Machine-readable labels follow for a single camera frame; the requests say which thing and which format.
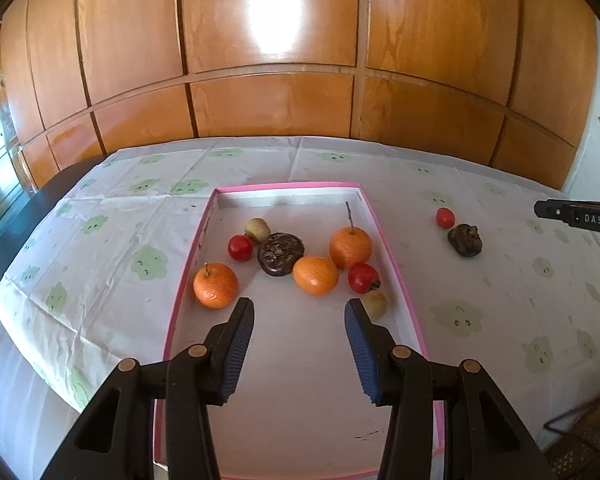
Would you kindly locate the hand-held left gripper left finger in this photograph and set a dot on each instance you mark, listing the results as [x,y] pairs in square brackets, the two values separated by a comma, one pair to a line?
[237,355]

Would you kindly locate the wicker chair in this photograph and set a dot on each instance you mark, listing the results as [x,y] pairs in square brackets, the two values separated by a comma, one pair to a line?
[590,440]

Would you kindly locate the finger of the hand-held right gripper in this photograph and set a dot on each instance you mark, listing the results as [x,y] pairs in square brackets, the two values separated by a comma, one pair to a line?
[552,210]

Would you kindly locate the small yellow fruit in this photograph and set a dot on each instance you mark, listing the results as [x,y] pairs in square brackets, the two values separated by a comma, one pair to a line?
[377,304]
[257,229]

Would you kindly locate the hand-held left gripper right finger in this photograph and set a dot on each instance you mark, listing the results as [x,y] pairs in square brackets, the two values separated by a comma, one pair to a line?
[362,355]

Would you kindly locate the dark round fruit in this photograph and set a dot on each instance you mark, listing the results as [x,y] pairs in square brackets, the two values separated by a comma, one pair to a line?
[281,254]

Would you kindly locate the red fruit with calyx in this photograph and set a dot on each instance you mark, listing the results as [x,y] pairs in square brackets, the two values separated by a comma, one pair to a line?
[362,277]

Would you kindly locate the wooden wardrobe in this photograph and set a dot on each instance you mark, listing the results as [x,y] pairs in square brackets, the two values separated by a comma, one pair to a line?
[280,110]

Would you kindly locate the dark wrinkled lumpy fruit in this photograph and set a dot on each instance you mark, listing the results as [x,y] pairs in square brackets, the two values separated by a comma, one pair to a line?
[465,240]

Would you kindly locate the white tablecloth with green print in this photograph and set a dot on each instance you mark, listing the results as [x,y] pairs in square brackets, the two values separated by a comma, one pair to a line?
[505,270]

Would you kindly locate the small red fruit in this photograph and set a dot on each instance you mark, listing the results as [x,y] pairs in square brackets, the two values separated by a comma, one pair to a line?
[445,217]
[240,247]

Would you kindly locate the mandarin orange with long stem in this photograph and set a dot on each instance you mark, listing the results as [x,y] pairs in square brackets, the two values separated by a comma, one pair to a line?
[350,249]

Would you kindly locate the pink cardboard tray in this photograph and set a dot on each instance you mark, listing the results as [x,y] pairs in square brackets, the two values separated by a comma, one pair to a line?
[290,360]

